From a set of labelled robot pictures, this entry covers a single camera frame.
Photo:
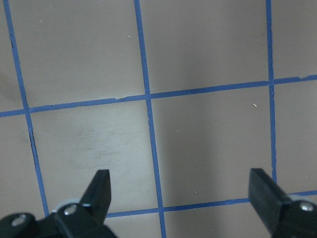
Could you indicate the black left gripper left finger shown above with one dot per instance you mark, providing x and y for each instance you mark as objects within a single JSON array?
[{"x": 85, "y": 219}]

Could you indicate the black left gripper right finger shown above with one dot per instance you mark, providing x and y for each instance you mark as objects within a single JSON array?
[{"x": 283, "y": 215}]

